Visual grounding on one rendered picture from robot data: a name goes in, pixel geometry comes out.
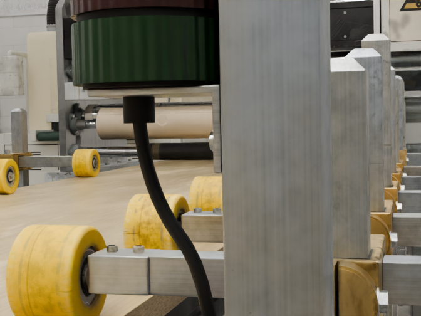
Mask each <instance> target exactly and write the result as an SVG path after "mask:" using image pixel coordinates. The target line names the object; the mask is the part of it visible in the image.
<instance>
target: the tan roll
mask: <svg viewBox="0 0 421 316"><path fill-rule="evenodd" d="M76 128H77V129H96V130H97V133H98V136H99V137H100V138H101V139H102V140H113V139H135V137H134V131H133V124H124V123H123V108H101V109H100V110H99V111H98V114H97V116H96V120H77V121H76ZM147 130H148V139H201V138H209V136H210V133H211V132H212V131H213V123H212V105H207V106H181V107H155V123H147Z"/></svg>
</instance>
